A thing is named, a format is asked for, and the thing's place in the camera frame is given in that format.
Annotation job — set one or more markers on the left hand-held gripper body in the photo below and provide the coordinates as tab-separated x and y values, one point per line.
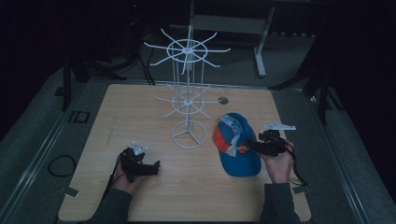
133	161

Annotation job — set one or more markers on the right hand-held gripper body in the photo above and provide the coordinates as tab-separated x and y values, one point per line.
273	143

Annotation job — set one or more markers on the blue and orange cap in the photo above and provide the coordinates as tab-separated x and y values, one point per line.
238	161

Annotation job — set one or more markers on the person's right hand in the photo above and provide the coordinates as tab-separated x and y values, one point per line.
279	166

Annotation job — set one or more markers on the person's left hand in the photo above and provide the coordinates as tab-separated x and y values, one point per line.
127	185

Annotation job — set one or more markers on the grey table grommet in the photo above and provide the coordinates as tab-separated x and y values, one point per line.
223	100

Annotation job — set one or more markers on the grey tape piece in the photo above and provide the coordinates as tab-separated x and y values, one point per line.
301	189
71	192

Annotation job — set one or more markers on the black metal stand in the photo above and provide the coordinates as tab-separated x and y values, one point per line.
66	84
323	93

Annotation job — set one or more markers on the black floor bracket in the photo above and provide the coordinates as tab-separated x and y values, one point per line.
79	116

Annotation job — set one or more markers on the grey metal desk frame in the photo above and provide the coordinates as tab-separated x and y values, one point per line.
232	25

